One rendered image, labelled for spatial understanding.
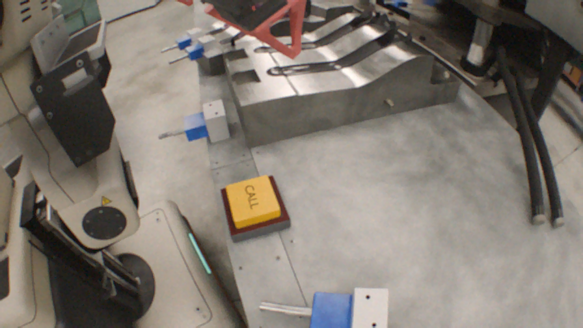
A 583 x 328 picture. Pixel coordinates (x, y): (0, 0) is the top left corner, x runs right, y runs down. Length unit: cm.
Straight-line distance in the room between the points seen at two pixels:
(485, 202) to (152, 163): 168
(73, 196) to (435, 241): 59
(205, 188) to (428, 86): 122
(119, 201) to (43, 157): 18
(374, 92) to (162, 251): 86
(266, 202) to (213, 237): 98
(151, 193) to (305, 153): 126
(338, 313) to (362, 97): 35
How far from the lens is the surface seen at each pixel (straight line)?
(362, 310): 28
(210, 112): 47
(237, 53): 60
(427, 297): 37
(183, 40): 81
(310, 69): 51
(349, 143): 47
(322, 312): 29
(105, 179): 54
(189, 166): 163
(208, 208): 140
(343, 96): 47
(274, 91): 43
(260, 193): 35
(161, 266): 101
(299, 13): 28
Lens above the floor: 112
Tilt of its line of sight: 48 degrees down
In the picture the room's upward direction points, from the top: 2 degrees counter-clockwise
